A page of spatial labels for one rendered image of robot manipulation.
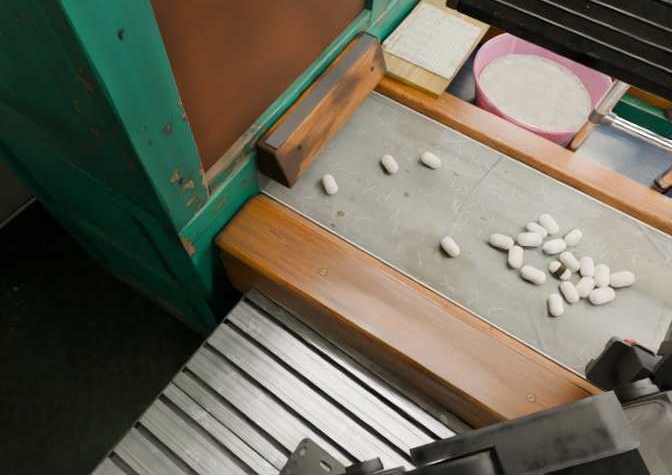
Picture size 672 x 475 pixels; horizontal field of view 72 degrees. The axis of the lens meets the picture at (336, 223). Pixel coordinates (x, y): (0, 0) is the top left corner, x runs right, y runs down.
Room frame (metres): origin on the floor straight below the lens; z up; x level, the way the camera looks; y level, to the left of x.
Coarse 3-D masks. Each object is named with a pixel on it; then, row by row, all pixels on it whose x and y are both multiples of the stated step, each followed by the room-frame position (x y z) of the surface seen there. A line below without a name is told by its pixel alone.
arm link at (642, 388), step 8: (632, 384) 0.11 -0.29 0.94; (640, 384) 0.11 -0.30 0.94; (648, 384) 0.11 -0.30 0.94; (616, 392) 0.10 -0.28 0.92; (624, 392) 0.10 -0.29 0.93; (632, 392) 0.10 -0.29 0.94; (640, 392) 0.10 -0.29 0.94; (648, 392) 0.10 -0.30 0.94; (656, 392) 0.11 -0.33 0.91; (624, 400) 0.10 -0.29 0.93; (632, 400) 0.10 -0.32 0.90
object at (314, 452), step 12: (300, 444) 0.04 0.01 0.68; (312, 444) 0.04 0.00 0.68; (300, 456) 0.03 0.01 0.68; (312, 456) 0.03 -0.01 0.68; (324, 456) 0.03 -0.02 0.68; (288, 468) 0.01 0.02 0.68; (300, 468) 0.01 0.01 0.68; (312, 468) 0.02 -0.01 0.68; (324, 468) 0.02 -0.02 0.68; (336, 468) 0.02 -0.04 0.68
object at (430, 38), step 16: (416, 16) 0.83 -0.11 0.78; (432, 16) 0.84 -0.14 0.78; (448, 16) 0.84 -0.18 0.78; (400, 32) 0.77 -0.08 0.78; (416, 32) 0.78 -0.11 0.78; (432, 32) 0.79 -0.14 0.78; (448, 32) 0.79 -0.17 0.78; (464, 32) 0.80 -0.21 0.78; (480, 32) 0.80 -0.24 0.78; (400, 48) 0.73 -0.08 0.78; (416, 48) 0.73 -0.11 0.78; (432, 48) 0.74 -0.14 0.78; (448, 48) 0.75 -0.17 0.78; (464, 48) 0.75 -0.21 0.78; (416, 64) 0.69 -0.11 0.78; (432, 64) 0.70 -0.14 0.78; (448, 64) 0.70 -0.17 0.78
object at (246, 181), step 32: (416, 0) 0.89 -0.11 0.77; (384, 32) 0.76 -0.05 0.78; (0, 128) 0.42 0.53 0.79; (32, 160) 0.45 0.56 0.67; (64, 160) 0.35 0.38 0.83; (256, 160) 0.40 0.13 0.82; (32, 192) 0.49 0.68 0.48; (64, 192) 0.44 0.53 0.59; (96, 192) 0.34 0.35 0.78; (224, 192) 0.33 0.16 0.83; (256, 192) 0.39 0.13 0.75; (64, 224) 0.48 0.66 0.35; (96, 224) 0.42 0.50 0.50; (128, 224) 0.35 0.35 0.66; (160, 224) 0.28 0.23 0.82; (192, 224) 0.28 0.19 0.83; (224, 224) 0.32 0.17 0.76; (96, 256) 0.47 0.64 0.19; (128, 256) 0.37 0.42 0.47; (160, 256) 0.33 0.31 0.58; (192, 256) 0.26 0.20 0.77; (160, 288) 0.38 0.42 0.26; (192, 288) 0.28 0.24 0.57; (224, 288) 0.28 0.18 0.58; (192, 320) 0.35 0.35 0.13
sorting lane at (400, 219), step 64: (384, 128) 0.56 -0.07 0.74; (448, 128) 0.58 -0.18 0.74; (320, 192) 0.41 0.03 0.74; (384, 192) 0.42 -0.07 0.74; (448, 192) 0.44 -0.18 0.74; (512, 192) 0.46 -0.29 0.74; (576, 192) 0.47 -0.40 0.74; (384, 256) 0.31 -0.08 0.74; (448, 256) 0.32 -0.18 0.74; (576, 256) 0.35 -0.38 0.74; (640, 256) 0.36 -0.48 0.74; (512, 320) 0.23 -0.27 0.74; (576, 320) 0.24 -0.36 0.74; (640, 320) 0.25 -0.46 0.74
